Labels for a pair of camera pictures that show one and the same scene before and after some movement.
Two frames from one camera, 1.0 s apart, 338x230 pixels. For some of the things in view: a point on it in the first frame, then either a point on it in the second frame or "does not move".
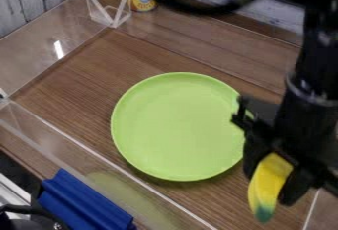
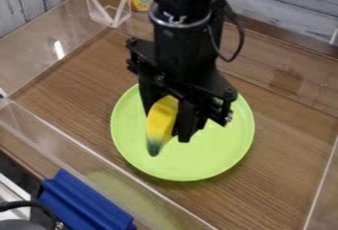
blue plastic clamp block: x=80 y=205 does not move
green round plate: x=172 y=127 does not move
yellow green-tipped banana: x=267 y=182 -> x=162 y=123
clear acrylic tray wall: x=39 y=153 does not move
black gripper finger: x=257 y=149 -> x=152 y=95
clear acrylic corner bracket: x=109 y=15 does not move
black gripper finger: x=300 y=182 -> x=190 y=119
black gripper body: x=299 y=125 -> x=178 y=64
